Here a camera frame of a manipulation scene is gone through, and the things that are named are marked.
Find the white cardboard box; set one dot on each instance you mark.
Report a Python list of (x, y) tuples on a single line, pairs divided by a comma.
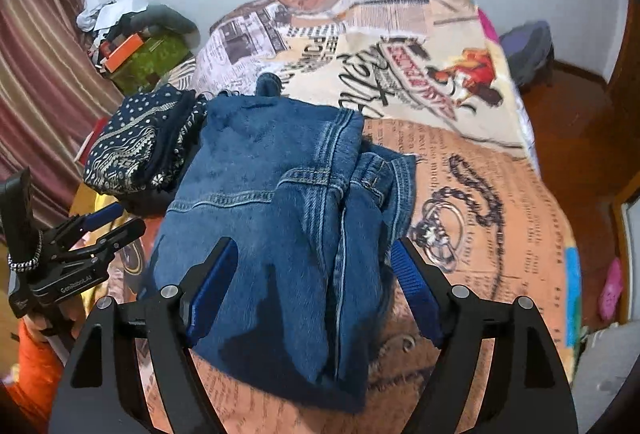
[(602, 369)]

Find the newspaper print bed blanket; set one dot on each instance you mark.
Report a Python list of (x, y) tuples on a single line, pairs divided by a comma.
[(432, 80)]

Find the red book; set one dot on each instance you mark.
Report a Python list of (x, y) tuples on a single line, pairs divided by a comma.
[(84, 149)]

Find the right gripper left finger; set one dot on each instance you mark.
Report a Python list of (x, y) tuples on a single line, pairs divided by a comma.
[(101, 390)]

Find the pink croc shoe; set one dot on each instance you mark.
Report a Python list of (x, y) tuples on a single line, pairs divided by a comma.
[(612, 291)]

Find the grey green clothes pile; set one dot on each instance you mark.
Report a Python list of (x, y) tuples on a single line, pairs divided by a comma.
[(107, 21)]

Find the orange box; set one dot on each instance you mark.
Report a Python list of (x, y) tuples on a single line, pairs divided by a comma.
[(121, 54)]

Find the navy patterned folded cloth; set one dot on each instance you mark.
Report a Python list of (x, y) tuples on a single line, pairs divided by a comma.
[(145, 144)]

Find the green patterned storage box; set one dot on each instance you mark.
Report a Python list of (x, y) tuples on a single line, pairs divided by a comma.
[(144, 68)]

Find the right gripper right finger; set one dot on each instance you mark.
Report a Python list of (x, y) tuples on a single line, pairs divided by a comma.
[(527, 389)]

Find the purple grey backpack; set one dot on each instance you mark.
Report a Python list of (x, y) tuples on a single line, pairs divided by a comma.
[(529, 52)]

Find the wooden door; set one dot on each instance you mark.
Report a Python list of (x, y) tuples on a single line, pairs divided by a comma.
[(623, 94)]

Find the yellow garment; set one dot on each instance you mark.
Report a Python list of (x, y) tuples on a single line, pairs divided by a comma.
[(87, 203)]

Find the blue denim jacket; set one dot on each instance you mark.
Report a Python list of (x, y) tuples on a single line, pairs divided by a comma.
[(313, 207)]

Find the striped maroon curtain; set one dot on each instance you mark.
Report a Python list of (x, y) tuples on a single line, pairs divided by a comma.
[(51, 97)]

